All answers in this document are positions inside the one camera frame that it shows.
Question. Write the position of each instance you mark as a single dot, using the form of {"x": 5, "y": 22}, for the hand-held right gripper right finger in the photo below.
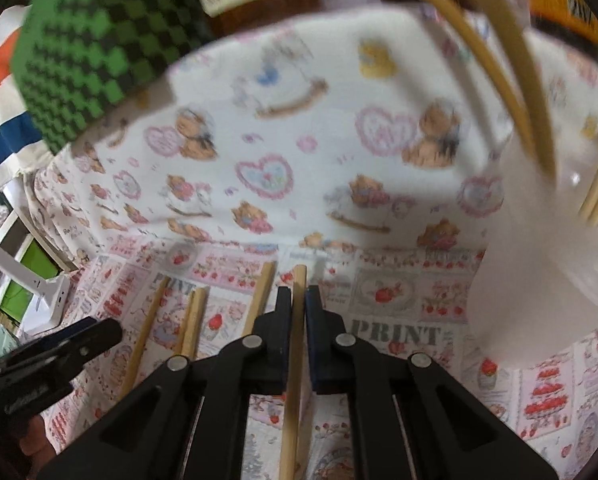
{"x": 316, "y": 360}

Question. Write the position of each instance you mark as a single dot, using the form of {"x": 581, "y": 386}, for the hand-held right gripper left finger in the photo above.
{"x": 279, "y": 355}

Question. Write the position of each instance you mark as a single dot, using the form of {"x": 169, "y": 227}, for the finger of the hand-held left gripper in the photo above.
{"x": 59, "y": 335}
{"x": 79, "y": 355}

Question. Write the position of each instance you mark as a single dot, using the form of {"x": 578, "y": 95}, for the clear plastic cup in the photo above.
{"x": 529, "y": 270}

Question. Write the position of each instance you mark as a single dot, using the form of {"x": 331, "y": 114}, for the person's left hand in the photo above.
{"x": 36, "y": 440}

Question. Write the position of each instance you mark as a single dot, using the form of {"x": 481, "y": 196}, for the white desk lamp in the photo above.
{"x": 54, "y": 305}

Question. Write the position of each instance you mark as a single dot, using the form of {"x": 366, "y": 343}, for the strawberry print tablecloth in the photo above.
{"x": 404, "y": 300}

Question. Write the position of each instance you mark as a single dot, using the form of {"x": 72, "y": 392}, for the striped cloth backdrop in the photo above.
{"x": 4, "y": 135}

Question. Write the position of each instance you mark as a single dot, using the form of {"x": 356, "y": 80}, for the bear print cloth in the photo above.
{"x": 329, "y": 110}

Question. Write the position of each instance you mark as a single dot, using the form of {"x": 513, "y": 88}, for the green checkered box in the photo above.
{"x": 104, "y": 50}

